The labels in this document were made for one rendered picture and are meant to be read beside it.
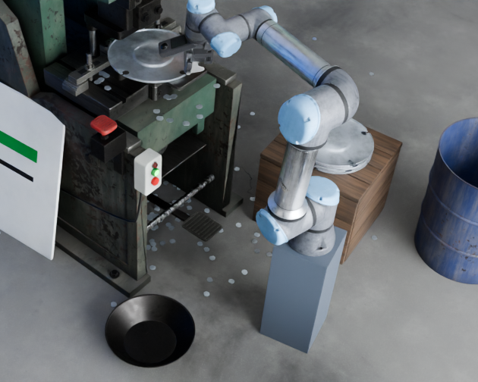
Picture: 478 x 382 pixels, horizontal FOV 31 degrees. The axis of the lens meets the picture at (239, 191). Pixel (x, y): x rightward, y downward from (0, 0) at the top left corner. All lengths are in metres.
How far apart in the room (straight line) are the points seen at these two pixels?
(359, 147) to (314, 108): 1.02
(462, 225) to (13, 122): 1.60
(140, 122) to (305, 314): 0.82
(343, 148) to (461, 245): 0.55
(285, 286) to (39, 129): 0.97
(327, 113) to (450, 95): 2.05
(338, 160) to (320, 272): 0.57
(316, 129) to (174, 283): 1.15
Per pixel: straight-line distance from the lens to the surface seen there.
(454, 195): 3.06
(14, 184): 3.17
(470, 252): 3.20
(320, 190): 2.53
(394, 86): 4.15
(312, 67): 2.33
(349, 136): 3.19
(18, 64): 2.91
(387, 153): 3.22
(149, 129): 2.77
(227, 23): 2.43
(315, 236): 2.62
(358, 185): 3.06
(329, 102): 2.19
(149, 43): 2.86
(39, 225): 3.17
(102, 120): 2.58
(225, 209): 3.35
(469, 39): 4.62
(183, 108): 2.86
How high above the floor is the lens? 2.41
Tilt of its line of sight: 44 degrees down
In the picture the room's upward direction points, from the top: 6 degrees clockwise
